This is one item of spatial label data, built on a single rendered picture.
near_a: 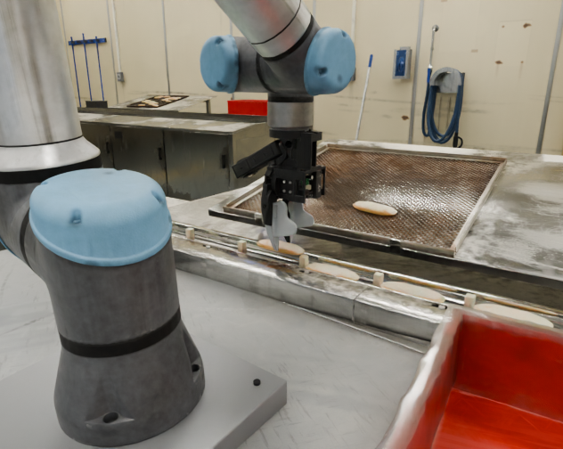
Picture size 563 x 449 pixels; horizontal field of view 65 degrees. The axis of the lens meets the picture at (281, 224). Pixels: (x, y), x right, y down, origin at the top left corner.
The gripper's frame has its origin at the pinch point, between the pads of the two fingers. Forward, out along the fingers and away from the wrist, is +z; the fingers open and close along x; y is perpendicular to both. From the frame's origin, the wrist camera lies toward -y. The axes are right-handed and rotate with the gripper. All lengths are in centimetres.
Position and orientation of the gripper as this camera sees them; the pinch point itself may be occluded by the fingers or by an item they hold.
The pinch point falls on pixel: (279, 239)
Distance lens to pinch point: 81.3
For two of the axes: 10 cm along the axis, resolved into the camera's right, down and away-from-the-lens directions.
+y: 8.3, 1.7, -5.3
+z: 0.0, 9.5, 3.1
